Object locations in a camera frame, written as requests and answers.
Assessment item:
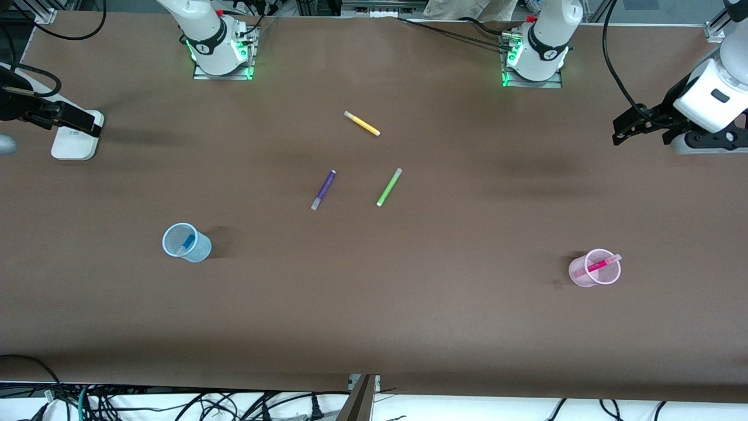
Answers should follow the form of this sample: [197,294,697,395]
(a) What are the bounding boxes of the yellow marker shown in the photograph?
[344,111,381,137]

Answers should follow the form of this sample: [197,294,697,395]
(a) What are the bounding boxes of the tangled black floor cables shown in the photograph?
[0,354,351,421]

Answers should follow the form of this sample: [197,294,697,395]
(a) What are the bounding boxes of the green marker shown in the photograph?
[376,168,403,207]

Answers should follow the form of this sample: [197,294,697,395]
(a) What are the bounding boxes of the purple marker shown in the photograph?
[310,170,337,211]

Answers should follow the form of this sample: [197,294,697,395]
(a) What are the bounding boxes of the translucent pink plastic cup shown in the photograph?
[569,249,622,288]

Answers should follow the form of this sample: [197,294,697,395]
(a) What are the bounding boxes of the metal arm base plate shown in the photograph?
[500,29,564,89]
[192,23,257,81]

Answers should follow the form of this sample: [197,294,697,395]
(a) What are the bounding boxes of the translucent blue plastic cup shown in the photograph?
[162,223,212,263]

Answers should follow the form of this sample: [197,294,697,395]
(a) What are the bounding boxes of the white desk lamp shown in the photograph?
[11,69,105,161]

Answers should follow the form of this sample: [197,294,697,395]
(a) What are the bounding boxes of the aluminium frame profile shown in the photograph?
[704,0,738,42]
[32,0,60,25]

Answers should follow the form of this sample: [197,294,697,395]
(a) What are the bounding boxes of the dark table support beam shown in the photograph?
[335,374,376,421]

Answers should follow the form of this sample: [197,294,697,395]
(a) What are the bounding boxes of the beige cloth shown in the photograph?
[420,0,518,22]

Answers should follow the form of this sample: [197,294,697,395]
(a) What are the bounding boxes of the black cables behind table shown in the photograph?
[397,16,515,49]

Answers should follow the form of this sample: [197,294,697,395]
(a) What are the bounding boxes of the pink marker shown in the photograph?
[574,253,622,278]

